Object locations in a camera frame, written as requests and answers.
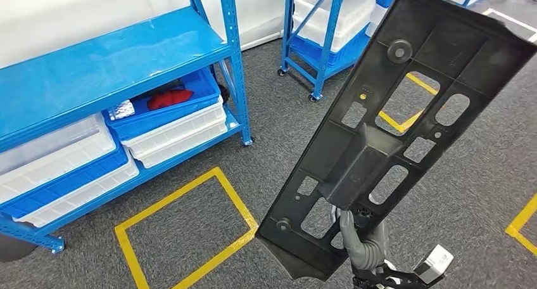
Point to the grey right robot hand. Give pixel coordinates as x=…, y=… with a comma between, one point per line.
x=350, y=232

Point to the black plastic panel part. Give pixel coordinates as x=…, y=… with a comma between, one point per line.
x=361, y=161

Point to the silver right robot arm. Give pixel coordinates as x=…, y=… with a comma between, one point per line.
x=369, y=260

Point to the blue metal shelf rack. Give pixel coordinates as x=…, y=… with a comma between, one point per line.
x=105, y=64

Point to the red cloth item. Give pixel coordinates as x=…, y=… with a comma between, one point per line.
x=168, y=99

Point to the silver foil bag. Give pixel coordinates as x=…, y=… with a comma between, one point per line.
x=121, y=110

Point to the white car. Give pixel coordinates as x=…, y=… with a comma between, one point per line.
x=42, y=26

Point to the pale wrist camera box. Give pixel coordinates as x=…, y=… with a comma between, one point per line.
x=434, y=262

